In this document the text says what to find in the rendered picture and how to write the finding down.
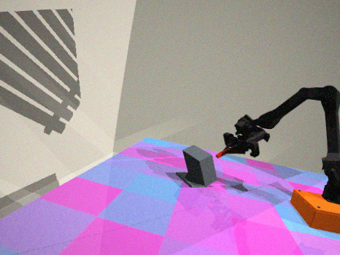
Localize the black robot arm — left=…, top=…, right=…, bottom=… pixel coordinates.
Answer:
left=234, top=85, right=340, bottom=205

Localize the red peg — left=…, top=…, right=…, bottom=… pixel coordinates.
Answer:
left=216, top=147, right=230, bottom=159

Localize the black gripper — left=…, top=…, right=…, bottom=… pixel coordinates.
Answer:
left=223, top=132, right=260, bottom=157

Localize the grey panel with hole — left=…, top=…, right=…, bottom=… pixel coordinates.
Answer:
left=176, top=145, right=217, bottom=187

